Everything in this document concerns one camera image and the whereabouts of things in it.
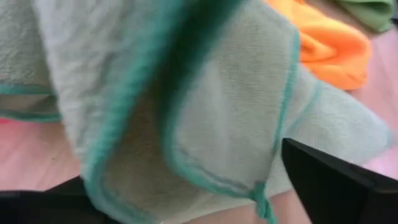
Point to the bright green microfiber towel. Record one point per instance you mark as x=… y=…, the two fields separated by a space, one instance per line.
x=370 y=12

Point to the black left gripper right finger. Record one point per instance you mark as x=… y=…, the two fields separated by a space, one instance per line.
x=342 y=199

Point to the pale green teal-trimmed towel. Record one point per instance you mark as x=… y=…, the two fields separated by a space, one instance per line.
x=217 y=109

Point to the orange microfiber towel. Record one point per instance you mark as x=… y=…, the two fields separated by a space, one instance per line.
x=329 y=46

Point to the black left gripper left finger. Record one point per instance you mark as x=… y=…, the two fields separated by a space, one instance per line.
x=40 y=208

